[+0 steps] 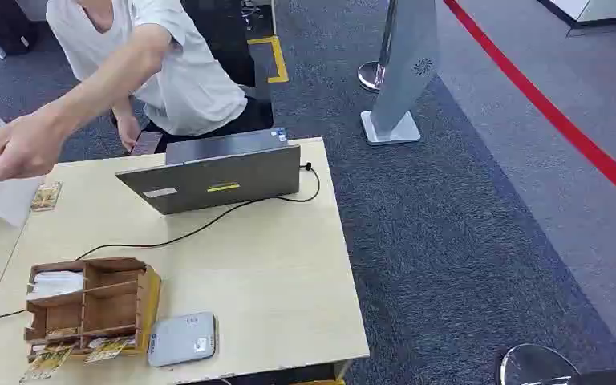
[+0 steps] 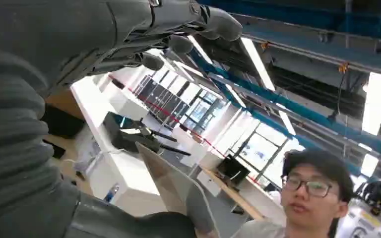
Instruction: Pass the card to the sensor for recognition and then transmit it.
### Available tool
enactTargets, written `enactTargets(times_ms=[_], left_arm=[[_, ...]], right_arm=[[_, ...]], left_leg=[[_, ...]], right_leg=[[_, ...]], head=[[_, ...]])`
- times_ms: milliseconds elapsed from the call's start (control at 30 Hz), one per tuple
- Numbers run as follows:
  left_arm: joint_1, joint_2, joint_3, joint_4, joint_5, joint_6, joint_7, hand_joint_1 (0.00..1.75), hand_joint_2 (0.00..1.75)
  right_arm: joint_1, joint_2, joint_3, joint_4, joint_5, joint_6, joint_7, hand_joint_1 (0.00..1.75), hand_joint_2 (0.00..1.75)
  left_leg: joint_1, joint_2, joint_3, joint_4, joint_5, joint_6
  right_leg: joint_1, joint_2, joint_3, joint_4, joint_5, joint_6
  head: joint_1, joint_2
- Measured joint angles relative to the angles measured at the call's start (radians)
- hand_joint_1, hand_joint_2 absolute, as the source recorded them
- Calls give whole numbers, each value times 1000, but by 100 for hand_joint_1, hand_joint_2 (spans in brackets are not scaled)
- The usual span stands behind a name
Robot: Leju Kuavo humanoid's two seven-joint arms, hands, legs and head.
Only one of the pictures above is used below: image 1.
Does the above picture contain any white platform with dark edge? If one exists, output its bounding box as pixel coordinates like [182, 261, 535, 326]
[535, 0, 616, 39]

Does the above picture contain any person's right hand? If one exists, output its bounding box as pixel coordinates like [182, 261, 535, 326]
[115, 112, 142, 154]

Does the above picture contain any red floor tape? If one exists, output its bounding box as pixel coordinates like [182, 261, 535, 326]
[441, 0, 616, 217]

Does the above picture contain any person's left hand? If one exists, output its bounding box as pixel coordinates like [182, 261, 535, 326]
[0, 108, 71, 184]

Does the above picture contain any black cable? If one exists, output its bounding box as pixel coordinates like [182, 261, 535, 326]
[0, 161, 322, 336]

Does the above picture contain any dark phone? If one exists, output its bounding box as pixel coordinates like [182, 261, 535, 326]
[129, 131, 164, 156]

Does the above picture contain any grey laptop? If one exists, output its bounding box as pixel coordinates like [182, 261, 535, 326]
[115, 127, 302, 217]

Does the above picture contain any grey sign stand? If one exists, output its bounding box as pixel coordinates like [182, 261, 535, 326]
[359, 0, 441, 147]

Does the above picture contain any pale grey card reader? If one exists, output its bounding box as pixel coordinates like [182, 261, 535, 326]
[147, 311, 218, 369]

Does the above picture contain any wooden card box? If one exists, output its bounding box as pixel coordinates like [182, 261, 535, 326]
[22, 257, 162, 363]

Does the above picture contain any yellow floor tape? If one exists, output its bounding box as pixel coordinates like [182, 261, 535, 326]
[246, 34, 290, 85]

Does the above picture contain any person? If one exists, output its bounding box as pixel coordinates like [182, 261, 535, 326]
[44, 0, 276, 155]

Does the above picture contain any white card stack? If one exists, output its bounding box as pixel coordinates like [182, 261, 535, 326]
[26, 270, 85, 301]

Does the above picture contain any yellow printed card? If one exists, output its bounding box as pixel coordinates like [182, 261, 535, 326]
[83, 336, 137, 366]
[19, 344, 76, 384]
[30, 180, 64, 213]

